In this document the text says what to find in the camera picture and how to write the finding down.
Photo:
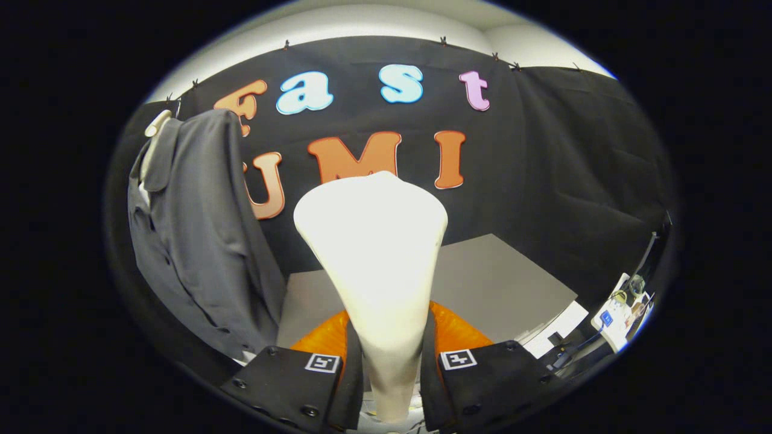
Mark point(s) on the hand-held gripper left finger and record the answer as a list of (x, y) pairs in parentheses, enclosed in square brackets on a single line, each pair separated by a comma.
[(353, 392)]

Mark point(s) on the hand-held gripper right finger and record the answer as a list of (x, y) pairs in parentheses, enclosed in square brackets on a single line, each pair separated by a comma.
[(429, 392)]

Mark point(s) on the grey polo shirt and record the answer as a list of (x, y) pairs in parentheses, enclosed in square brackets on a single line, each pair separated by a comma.
[(199, 241)]

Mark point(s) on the beige garment hanger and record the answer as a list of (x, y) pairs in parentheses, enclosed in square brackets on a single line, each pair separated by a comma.
[(155, 125)]

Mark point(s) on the grey cabinet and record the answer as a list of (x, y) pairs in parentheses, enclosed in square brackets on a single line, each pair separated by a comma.
[(500, 283)]

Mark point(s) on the white flat board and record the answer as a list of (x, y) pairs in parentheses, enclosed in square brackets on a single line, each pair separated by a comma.
[(564, 325)]

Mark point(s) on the small blue card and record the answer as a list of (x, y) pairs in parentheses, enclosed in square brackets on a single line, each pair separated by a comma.
[(607, 318)]

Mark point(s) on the white side table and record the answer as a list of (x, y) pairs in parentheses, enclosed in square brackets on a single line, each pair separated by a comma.
[(615, 331)]

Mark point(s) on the black computer monitor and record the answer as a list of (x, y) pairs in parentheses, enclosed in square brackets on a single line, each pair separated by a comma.
[(646, 250)]

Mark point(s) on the white fabric under shirt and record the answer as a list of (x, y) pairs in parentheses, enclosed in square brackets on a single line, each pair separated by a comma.
[(143, 194)]

